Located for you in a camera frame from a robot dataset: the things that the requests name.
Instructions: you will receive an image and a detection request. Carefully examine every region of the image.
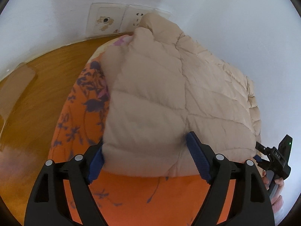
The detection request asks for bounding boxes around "beige puffer jacket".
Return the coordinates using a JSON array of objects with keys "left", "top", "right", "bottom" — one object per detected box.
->
[{"left": 100, "top": 13, "right": 261, "bottom": 177}]

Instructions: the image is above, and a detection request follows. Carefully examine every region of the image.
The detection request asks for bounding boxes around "person's right hand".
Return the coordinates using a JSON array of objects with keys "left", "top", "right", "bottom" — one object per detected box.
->
[{"left": 256, "top": 165, "right": 284, "bottom": 214}]

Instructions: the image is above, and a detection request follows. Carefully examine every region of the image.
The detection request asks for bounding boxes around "orange floral cloth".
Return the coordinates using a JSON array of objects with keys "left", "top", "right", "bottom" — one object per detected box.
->
[{"left": 46, "top": 34, "right": 237, "bottom": 226}]

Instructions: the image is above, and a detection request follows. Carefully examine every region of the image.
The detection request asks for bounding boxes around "white wall socket panel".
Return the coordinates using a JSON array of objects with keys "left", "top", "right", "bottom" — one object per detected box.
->
[{"left": 86, "top": 3, "right": 171, "bottom": 38}]

